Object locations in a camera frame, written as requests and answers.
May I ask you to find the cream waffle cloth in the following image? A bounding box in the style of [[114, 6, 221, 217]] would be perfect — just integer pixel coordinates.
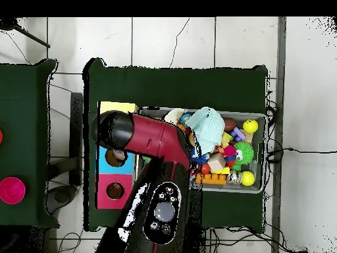
[[163, 107, 186, 127]]

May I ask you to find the mint waffle cloth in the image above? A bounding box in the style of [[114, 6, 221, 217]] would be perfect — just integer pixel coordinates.
[[185, 106, 226, 156]]

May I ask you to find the wooden box with three holes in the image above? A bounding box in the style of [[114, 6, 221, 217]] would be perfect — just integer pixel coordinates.
[[94, 101, 140, 210]]

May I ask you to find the shallow clear mesh bin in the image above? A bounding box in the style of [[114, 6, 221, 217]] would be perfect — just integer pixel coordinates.
[[138, 107, 267, 194]]

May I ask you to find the orange toy brick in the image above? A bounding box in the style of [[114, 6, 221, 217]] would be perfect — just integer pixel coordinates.
[[195, 173, 228, 185]]

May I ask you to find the red spiky ball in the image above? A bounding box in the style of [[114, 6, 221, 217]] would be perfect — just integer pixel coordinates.
[[220, 144, 237, 159]]

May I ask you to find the purple toy block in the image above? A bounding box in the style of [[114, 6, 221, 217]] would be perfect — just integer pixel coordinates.
[[228, 126, 246, 142]]

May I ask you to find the crushed silver drink can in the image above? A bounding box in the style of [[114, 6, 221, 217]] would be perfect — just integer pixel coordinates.
[[226, 169, 243, 185]]

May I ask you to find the green spiky ball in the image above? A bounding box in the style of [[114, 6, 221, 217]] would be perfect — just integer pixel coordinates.
[[232, 141, 255, 171]]

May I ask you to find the yellow ball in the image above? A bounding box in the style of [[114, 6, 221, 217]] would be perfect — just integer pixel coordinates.
[[243, 119, 259, 134], [240, 171, 256, 186]]

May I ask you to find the grey round base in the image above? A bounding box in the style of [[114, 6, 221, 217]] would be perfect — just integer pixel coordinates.
[[47, 184, 78, 214]]

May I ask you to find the green cloth side table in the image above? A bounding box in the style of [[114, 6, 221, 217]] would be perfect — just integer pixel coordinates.
[[0, 59, 59, 229]]

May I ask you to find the pink round disc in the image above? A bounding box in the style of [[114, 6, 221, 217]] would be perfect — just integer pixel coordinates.
[[0, 177, 26, 206]]

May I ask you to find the black stand pole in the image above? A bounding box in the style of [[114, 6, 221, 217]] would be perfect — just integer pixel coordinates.
[[0, 18, 52, 49]]

